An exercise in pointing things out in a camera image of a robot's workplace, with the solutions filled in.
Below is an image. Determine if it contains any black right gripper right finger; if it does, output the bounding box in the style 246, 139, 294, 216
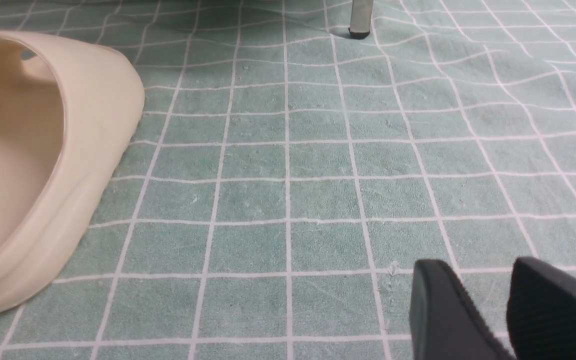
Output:
506, 256, 576, 360

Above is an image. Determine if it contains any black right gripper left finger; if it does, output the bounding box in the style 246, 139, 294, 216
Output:
409, 259, 514, 360

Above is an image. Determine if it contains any metal shoe rack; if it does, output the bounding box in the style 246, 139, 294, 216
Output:
349, 0, 374, 40

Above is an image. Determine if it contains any green checked cloth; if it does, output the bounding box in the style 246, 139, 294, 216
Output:
0, 0, 576, 360

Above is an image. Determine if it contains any right cream slipper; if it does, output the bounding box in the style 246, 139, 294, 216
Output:
0, 30, 146, 313

